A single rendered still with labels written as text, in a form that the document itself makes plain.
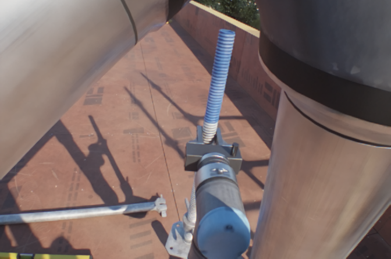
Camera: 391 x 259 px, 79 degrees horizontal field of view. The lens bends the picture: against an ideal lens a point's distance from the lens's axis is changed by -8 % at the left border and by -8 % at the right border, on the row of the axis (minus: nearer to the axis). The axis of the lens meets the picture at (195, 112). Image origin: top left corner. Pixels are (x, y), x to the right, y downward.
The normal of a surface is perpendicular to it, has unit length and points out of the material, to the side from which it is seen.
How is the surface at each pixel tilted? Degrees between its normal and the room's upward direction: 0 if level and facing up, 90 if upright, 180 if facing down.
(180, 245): 0
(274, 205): 105
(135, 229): 0
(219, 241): 85
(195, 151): 0
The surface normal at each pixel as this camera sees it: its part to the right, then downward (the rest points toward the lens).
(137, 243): 0.13, -0.87
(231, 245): 0.05, 0.39
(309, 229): -0.54, 0.55
